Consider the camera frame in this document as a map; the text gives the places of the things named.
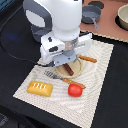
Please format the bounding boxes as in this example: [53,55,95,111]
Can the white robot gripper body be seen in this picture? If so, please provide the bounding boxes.
[40,32,92,67]

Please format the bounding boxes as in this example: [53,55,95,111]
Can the brown toy sausage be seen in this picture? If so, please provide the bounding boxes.
[64,63,74,76]

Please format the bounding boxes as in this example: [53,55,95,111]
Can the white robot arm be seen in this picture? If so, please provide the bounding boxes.
[23,0,92,67]

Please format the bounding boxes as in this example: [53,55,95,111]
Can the beige round plate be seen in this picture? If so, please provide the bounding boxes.
[56,59,83,78]

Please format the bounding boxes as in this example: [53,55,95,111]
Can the beige woven placemat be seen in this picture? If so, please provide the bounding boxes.
[14,40,114,128]

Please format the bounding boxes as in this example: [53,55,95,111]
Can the red toy tomato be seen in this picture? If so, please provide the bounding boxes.
[68,84,83,97]

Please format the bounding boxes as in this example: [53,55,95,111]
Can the grey frying pan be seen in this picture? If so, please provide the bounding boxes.
[82,5,101,30]

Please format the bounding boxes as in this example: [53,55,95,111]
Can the beige bowl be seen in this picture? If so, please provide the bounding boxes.
[118,4,128,30]

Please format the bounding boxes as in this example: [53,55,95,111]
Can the knife with wooden handle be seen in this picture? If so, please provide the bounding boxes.
[79,55,97,63]

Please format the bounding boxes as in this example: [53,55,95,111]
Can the fork with wooden handle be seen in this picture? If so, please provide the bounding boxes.
[44,71,86,89]

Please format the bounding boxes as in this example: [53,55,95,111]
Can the grey two-handled pot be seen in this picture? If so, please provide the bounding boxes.
[32,28,49,42]

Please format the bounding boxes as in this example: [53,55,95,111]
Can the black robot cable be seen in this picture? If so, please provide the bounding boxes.
[0,4,51,68]

